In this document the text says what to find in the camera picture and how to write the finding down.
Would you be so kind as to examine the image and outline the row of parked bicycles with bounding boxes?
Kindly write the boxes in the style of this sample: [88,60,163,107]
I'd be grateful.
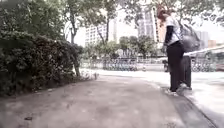
[81,56,222,73]

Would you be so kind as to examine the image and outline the pale high-rise building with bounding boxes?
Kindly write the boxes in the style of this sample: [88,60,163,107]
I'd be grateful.
[84,22,118,47]

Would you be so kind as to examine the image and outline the grey high-rise building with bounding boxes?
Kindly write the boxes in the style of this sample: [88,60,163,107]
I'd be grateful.
[136,5,160,43]

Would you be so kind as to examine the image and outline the person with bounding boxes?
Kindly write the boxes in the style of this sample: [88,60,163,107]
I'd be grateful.
[156,6,202,97]

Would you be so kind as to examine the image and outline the dark green hedge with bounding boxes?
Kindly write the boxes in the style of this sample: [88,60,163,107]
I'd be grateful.
[0,30,85,98]

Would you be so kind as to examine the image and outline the dark paving strip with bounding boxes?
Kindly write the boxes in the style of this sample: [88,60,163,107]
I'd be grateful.
[159,85,217,128]

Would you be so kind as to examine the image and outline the distant building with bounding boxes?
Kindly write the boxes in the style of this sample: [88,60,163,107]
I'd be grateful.
[195,30,218,50]

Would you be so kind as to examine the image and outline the white footbridge with stairs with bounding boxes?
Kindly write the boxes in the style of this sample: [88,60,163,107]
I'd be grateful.
[184,44,224,58]

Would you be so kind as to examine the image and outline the row of trees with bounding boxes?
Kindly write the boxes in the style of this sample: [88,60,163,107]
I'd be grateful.
[0,0,224,62]

